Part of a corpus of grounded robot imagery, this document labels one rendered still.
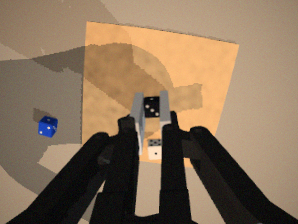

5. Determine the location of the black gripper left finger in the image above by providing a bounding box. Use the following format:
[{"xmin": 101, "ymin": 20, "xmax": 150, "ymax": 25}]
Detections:
[{"xmin": 6, "ymin": 92, "xmax": 146, "ymax": 224}]

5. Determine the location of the black die with white pips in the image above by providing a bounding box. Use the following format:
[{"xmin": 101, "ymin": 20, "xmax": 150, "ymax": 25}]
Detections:
[{"xmin": 143, "ymin": 96, "xmax": 159, "ymax": 118}]

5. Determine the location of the orange flat mat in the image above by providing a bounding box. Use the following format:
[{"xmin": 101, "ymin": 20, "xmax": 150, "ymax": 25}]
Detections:
[{"xmin": 82, "ymin": 21, "xmax": 239, "ymax": 146}]

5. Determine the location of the blue die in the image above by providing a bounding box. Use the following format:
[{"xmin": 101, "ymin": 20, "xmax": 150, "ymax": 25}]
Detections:
[{"xmin": 38, "ymin": 116, "xmax": 58, "ymax": 138}]

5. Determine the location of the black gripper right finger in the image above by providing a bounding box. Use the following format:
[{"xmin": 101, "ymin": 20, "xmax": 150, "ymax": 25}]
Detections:
[{"xmin": 159, "ymin": 90, "xmax": 298, "ymax": 224}]

